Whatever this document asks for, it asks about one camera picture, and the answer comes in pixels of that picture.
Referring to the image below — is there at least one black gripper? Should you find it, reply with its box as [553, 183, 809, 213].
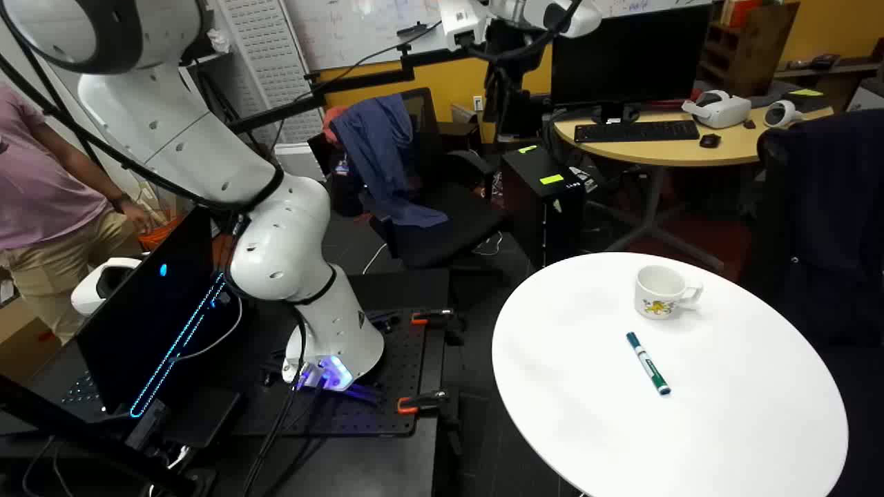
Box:
[484, 18, 545, 94]

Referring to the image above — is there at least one green dry erase marker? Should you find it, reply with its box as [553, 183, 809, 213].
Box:
[625, 328, 673, 399]

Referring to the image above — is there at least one black perforated robot base table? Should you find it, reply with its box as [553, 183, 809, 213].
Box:
[0, 270, 455, 497]

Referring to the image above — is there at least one bare right forearm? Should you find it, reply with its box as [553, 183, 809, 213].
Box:
[60, 144, 133, 214]

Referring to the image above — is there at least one white ceramic mug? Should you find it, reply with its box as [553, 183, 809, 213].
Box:
[633, 263, 704, 322]

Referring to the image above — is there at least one bare right hand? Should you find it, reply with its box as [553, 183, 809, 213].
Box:
[114, 195, 159, 235]

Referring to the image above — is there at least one black computer monitor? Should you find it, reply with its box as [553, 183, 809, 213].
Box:
[550, 3, 716, 111]

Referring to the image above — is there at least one black keyboard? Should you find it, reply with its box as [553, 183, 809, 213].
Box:
[571, 119, 702, 147]

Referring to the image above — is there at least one whiteboard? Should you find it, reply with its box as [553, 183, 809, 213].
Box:
[285, 0, 716, 71]

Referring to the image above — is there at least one black computer tower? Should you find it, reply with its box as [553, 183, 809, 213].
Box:
[499, 140, 588, 270]

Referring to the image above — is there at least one blue jacket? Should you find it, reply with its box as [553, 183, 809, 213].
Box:
[329, 94, 451, 232]

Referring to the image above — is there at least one black office chair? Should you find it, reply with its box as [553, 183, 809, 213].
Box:
[307, 89, 506, 270]

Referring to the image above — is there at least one round wooden desk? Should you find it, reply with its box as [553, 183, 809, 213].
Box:
[550, 103, 839, 254]

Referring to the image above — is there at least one white VR headset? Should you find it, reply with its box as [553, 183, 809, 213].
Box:
[679, 89, 758, 130]

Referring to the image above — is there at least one brown wooden shelf unit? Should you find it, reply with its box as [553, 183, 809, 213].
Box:
[700, 0, 803, 97]

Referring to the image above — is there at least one white perforated panel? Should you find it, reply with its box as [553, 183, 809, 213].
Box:
[213, 0, 325, 151]

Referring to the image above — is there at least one orange black clamp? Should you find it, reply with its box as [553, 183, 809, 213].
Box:
[405, 305, 461, 332]
[394, 388, 455, 416]

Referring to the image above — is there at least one white VR controller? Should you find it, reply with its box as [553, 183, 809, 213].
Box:
[763, 97, 803, 133]

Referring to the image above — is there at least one black laptop blue glowing edge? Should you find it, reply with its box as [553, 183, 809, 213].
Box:
[74, 207, 246, 421]

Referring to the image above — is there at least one white rounded device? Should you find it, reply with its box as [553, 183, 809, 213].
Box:
[68, 254, 143, 317]

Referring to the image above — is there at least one person in pink shirt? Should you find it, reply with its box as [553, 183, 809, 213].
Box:
[0, 85, 165, 347]

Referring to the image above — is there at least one brown cardboard box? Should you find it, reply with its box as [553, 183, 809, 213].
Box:
[0, 292, 60, 373]

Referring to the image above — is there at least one black metal frame bar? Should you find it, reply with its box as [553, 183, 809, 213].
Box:
[230, 49, 491, 137]

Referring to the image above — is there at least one black camera stand bar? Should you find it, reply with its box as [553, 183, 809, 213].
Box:
[0, 369, 204, 497]

